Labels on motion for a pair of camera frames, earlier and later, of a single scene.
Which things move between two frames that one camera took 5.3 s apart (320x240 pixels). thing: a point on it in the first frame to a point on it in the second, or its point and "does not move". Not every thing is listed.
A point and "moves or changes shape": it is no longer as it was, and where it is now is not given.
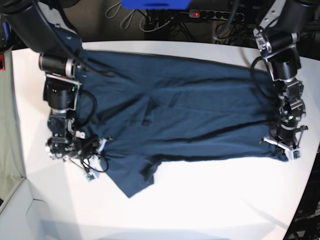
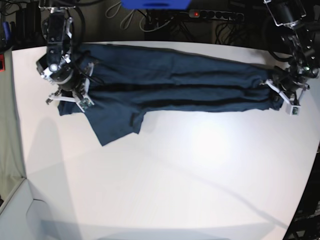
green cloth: x=12 y=170 does not move
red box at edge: x=2 y=63 does not move
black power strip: x=217 y=15 does not move
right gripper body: x=287 y=138 to x=290 y=84
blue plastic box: x=155 y=4 does not move
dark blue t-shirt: x=140 y=110 moves or changes shape
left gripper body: x=65 y=142 to x=72 y=81
